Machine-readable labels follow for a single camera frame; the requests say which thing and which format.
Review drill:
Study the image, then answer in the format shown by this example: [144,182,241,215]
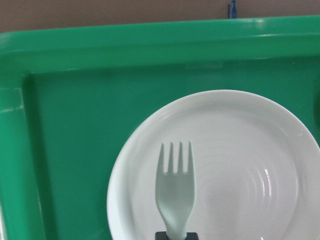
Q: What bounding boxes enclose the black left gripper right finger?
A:
[185,233,198,240]

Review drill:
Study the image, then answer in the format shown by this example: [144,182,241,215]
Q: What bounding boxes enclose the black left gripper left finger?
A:
[155,233,168,240]

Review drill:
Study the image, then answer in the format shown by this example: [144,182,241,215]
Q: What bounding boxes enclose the pale green plastic fork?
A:
[155,142,196,240]

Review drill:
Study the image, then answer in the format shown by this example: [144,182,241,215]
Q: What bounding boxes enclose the white round plate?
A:
[107,90,320,240]

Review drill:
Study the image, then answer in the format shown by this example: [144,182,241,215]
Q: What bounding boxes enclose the green plastic tray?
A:
[0,16,320,240]

